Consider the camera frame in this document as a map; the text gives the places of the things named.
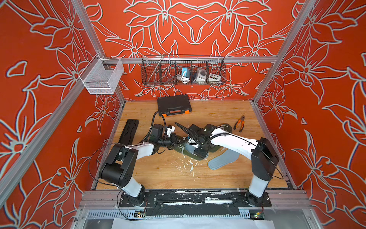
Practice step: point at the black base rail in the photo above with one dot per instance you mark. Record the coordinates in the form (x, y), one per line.
(194, 203)

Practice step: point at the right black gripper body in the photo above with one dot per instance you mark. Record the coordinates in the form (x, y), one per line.
(200, 150)

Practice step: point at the clear plastic bin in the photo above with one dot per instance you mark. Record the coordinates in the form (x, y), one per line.
(101, 81)

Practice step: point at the orange handled pliers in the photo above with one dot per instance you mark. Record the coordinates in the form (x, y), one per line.
(240, 124)

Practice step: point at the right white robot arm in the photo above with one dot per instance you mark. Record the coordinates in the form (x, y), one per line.
(263, 158)

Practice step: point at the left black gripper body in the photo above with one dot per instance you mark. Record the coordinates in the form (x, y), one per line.
(168, 142)

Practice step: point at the green shoe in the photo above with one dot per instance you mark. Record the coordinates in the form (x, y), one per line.
(196, 151)
(225, 127)

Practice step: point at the blue white box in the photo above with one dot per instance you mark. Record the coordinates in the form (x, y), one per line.
(186, 73)

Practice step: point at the black tool case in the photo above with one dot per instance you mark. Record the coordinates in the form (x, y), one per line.
(174, 105)

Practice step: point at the grey insole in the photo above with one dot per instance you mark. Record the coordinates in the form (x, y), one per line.
(190, 149)
(228, 157)

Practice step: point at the black wire basket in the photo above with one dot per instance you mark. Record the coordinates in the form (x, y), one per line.
(174, 69)

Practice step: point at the black foam tray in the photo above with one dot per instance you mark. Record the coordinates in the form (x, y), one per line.
(128, 133)

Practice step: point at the white dotted box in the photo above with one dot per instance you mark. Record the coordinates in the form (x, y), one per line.
(214, 78)

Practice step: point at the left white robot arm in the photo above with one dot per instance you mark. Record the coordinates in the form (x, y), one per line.
(119, 165)

